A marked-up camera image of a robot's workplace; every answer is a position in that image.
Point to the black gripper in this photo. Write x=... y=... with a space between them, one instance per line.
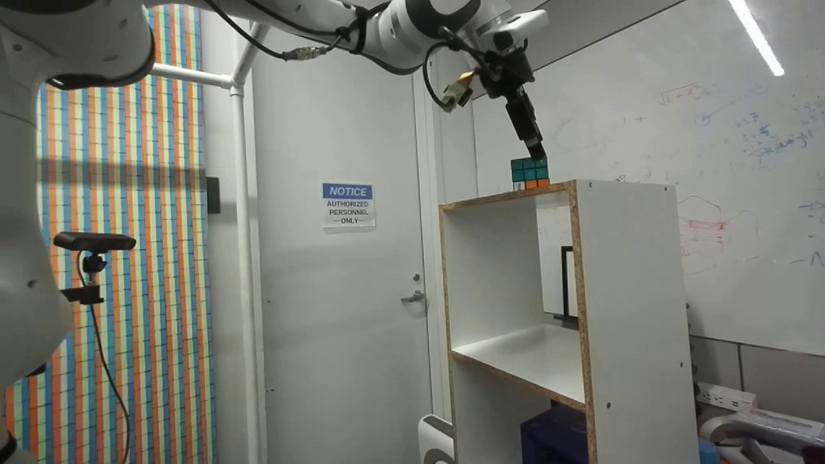
x=505 y=73

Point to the multicolour rubix cube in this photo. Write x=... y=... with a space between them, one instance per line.
x=529 y=173

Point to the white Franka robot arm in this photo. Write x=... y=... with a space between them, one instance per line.
x=68 y=35

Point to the white wooden shelf unit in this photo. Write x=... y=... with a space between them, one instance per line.
x=631 y=326

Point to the black framed white panel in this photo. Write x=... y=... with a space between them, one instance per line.
x=568 y=281

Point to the blue and white notice sign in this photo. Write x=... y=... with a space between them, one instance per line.
x=348 y=204

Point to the white whiteboard with scribbles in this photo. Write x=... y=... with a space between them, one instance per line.
x=738 y=188

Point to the long ceiling light tube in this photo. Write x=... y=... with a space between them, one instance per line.
x=756 y=36

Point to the white door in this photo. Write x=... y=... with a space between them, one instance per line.
x=344 y=343

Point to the dark blue bin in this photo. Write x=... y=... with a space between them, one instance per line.
x=554 y=439

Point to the white rounded appliance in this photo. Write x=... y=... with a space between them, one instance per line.
x=433 y=439

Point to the small white box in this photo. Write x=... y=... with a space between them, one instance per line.
x=724 y=398

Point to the grey curved pipe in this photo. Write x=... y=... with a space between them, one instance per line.
x=756 y=430

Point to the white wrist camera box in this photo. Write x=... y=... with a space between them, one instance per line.
x=519 y=23

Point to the silver metal frame pole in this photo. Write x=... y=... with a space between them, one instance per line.
x=245 y=61

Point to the small black wall box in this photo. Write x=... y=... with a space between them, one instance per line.
x=211 y=196

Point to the colourful striped wall curtain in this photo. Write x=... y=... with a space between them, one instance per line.
x=138 y=326

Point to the black camera on stand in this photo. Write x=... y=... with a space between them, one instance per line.
x=92 y=240

